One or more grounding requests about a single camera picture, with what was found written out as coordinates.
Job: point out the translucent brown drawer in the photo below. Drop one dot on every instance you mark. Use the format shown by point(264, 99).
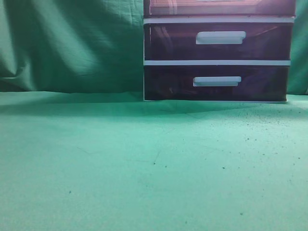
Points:
point(170, 8)
point(264, 83)
point(218, 41)

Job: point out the green cloth table cover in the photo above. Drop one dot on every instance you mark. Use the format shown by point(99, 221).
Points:
point(113, 162)

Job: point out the green cloth backdrop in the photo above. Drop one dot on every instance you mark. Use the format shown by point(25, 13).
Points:
point(83, 46)

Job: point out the white drawer cabinet frame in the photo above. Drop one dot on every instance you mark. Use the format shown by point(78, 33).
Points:
point(216, 19)

